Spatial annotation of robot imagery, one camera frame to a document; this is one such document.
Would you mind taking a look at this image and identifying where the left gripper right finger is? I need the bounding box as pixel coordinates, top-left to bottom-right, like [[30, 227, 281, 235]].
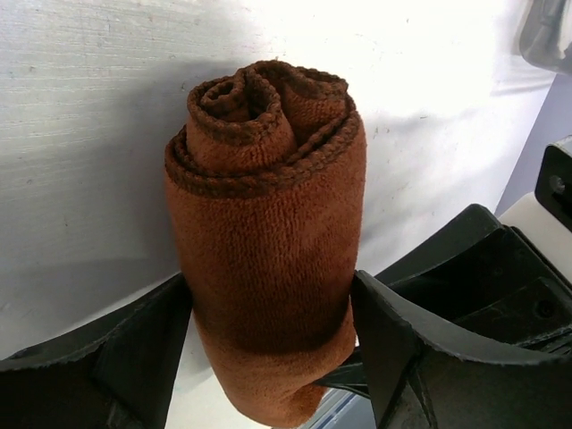
[[351, 271, 571, 428]]

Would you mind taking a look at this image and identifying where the brown rust towel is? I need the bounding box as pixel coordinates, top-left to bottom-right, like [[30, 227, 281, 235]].
[[164, 60, 366, 428]]

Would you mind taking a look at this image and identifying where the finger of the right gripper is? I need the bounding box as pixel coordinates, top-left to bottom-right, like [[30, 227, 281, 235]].
[[314, 346, 369, 398]]

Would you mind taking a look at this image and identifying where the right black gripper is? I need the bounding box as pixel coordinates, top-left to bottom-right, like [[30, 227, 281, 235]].
[[375, 204, 571, 353]]

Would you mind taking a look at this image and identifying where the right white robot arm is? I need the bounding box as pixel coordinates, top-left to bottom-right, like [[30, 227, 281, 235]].
[[318, 140, 571, 428]]

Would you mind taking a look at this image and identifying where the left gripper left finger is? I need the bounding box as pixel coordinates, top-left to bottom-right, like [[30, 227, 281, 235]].
[[1, 274, 192, 428]]

